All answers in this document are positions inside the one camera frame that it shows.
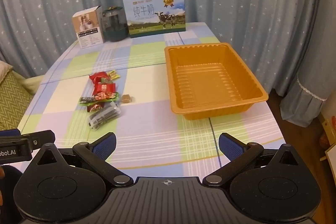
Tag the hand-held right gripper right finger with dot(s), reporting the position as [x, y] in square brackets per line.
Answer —
[229, 146]

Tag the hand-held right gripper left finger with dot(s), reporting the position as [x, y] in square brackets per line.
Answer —
[105, 146]

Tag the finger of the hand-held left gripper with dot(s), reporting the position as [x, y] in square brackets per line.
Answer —
[9, 132]
[42, 138]

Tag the pile of snack packets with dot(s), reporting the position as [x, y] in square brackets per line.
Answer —
[103, 103]

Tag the brown caramel candy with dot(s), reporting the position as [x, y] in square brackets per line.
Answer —
[127, 98]

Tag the orange plastic tray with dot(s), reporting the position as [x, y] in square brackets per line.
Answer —
[210, 82]

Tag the yellow snack packet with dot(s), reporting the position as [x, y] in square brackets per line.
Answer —
[114, 75]

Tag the green zigzag cushion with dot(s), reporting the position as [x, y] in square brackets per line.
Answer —
[13, 100]

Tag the plaid tablecloth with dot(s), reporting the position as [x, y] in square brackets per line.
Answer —
[147, 129]

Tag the white pillow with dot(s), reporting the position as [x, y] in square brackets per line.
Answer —
[4, 67]

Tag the blue lace trimmed cloth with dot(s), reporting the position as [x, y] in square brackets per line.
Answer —
[302, 103]

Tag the cream wooden board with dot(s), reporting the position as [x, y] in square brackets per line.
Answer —
[330, 158]

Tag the white product box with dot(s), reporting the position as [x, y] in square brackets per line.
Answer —
[88, 29]

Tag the dark green glass jar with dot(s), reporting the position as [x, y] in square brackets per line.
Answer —
[115, 27]

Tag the blue milk carton box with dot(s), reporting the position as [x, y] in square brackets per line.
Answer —
[155, 16]

